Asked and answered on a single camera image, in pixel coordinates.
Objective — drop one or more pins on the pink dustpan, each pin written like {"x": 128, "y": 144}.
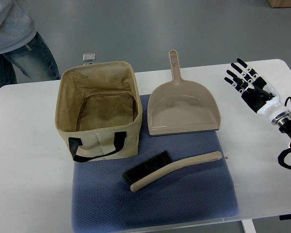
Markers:
{"x": 181, "y": 106}

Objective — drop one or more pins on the black table control panel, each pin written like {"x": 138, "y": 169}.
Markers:
{"x": 285, "y": 217}

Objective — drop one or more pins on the yellow fabric bag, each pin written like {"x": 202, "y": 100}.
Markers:
{"x": 99, "y": 112}

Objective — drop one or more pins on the person in grey hoodie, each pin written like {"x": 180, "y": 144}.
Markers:
{"x": 22, "y": 46}

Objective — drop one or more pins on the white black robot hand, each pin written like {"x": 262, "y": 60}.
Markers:
{"x": 257, "y": 93}

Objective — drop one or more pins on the white table leg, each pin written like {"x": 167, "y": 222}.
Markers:
{"x": 248, "y": 226}

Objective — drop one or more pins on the pink hand broom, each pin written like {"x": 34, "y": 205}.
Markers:
{"x": 160, "y": 165}

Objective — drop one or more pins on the brown cardboard box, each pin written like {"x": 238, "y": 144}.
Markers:
{"x": 280, "y": 3}

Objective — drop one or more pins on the blue textured mat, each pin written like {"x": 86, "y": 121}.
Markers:
{"x": 102, "y": 201}

